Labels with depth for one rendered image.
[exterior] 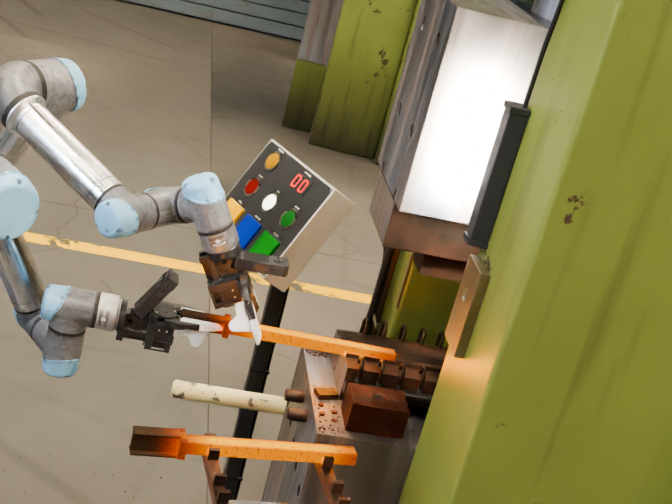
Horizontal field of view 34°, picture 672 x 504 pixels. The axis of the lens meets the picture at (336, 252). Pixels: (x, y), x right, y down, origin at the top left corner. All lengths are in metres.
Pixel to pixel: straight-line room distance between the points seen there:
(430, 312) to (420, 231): 0.41
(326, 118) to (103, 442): 3.92
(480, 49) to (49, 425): 2.19
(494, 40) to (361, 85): 5.10
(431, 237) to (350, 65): 4.95
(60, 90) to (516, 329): 1.10
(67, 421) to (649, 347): 2.30
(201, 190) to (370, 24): 4.96
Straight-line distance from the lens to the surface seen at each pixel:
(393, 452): 2.25
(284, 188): 2.80
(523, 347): 1.87
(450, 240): 2.21
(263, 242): 2.73
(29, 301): 2.39
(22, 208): 2.09
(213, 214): 2.18
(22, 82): 2.33
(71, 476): 3.53
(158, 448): 1.97
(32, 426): 3.73
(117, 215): 2.13
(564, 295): 1.85
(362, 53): 7.09
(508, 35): 2.06
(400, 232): 2.19
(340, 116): 7.18
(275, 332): 2.32
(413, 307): 2.55
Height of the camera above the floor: 2.04
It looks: 21 degrees down
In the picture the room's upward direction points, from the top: 15 degrees clockwise
